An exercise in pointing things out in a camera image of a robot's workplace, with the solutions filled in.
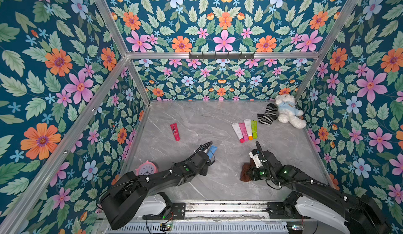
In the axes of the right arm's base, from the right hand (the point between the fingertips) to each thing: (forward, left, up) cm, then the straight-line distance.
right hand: (248, 170), depth 82 cm
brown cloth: (+1, +1, +1) cm, 2 cm away
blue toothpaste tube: (+14, +19, -3) cm, 24 cm away
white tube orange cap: (+31, -4, -3) cm, 32 cm away
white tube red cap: (+27, +3, -3) cm, 27 cm away
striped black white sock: (+42, -21, -2) cm, 47 cm away
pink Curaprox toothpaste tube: (+28, -1, -3) cm, 28 cm away
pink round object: (0, +56, -2) cm, 56 cm away
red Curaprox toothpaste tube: (+25, +44, -2) cm, 51 cm away
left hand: (+4, +22, -2) cm, 22 cm away
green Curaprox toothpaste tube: (+30, -8, -3) cm, 31 cm away
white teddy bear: (+39, -31, +3) cm, 49 cm away
